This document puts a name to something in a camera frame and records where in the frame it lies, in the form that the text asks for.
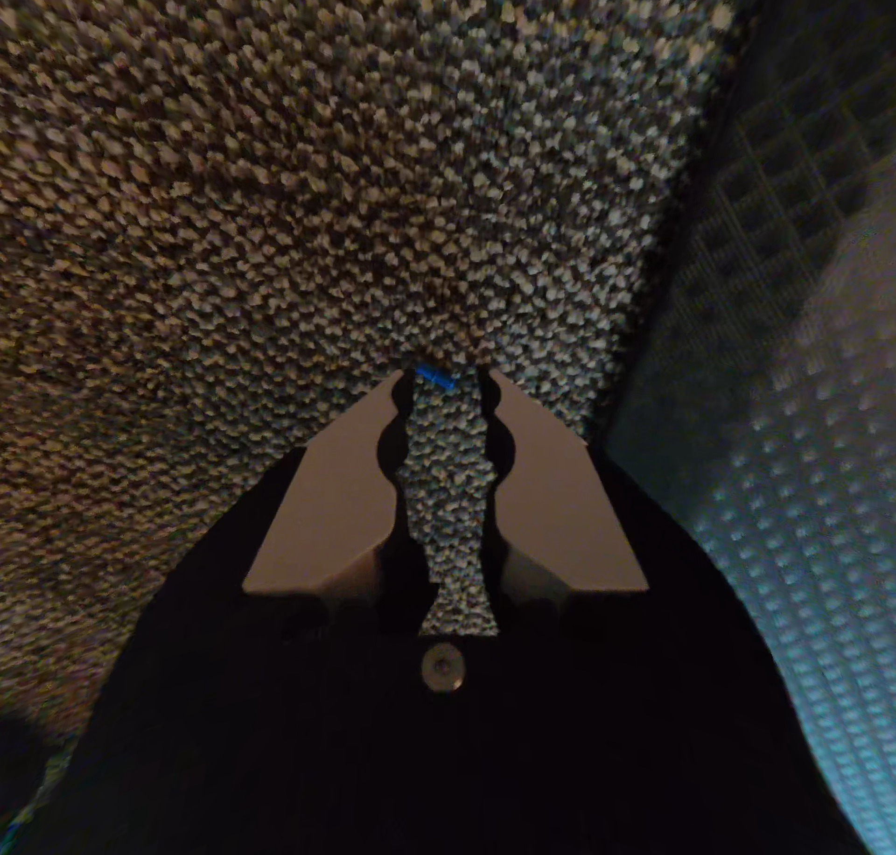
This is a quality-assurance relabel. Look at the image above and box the grey floor mat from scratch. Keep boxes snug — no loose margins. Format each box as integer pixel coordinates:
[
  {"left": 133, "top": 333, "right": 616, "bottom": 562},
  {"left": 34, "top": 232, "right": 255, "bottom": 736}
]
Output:
[{"left": 602, "top": 0, "right": 896, "bottom": 855}]

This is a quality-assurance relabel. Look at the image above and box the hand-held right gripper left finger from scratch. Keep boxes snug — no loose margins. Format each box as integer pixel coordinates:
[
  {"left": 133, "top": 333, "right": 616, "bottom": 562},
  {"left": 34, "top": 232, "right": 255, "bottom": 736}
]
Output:
[{"left": 243, "top": 368, "right": 415, "bottom": 595}]

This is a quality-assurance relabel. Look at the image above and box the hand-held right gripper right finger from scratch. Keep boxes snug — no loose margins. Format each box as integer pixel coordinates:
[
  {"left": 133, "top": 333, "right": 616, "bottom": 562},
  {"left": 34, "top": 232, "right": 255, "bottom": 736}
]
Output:
[{"left": 478, "top": 367, "right": 649, "bottom": 595}]

